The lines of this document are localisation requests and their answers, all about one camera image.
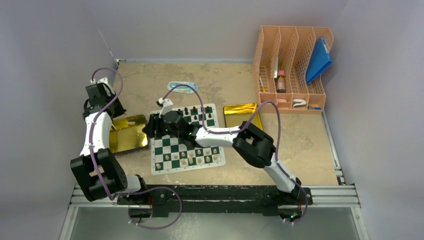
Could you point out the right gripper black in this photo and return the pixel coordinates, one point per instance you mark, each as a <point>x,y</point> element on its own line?
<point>154,125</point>

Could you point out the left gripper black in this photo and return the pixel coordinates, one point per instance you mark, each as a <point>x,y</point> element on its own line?
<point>120,110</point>

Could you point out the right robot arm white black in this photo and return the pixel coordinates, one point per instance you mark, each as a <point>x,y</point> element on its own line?
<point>256,147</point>

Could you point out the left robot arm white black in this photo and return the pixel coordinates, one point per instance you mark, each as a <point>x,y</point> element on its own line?
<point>96,169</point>

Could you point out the gold tin with white pieces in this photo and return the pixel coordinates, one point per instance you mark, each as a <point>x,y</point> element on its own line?
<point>126,135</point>

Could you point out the green white chess board mat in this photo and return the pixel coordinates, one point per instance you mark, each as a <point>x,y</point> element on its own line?
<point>167,145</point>

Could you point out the blue packaged stapler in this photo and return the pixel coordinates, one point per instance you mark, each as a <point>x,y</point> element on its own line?
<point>184,87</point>

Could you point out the empty gold tin lid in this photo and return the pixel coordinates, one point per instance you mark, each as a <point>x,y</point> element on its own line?
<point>235,114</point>

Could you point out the yellow pen in organizer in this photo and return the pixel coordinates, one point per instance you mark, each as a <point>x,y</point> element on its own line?
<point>263,89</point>

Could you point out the small bottle pink cap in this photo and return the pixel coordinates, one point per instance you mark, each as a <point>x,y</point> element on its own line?
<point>281,82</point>

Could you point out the white stapler in organizer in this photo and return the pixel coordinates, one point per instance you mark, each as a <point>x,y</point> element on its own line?
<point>299,103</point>

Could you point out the peach plastic file organizer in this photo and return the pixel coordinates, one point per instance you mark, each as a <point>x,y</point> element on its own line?
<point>289,48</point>

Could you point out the blue folder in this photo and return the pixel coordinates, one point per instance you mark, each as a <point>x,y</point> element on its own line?
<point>319,61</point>

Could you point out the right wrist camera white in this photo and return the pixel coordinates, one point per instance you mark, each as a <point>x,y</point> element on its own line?
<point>166,105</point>

